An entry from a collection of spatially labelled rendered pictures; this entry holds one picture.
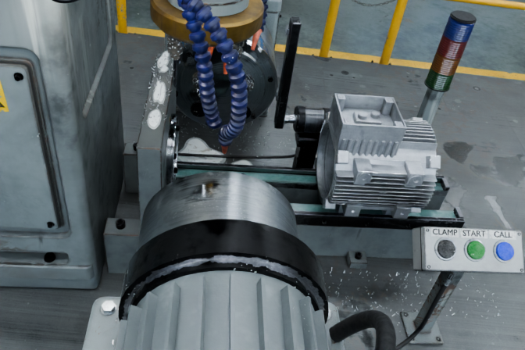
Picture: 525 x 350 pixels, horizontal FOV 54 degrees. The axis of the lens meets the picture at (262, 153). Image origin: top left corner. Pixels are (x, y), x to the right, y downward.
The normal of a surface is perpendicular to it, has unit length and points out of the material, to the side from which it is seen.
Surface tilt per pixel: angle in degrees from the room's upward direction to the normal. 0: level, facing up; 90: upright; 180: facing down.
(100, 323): 0
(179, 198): 32
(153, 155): 90
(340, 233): 90
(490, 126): 0
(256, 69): 90
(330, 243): 90
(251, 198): 17
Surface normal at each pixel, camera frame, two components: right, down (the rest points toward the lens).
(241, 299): 0.19, -0.76
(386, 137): 0.05, 0.65
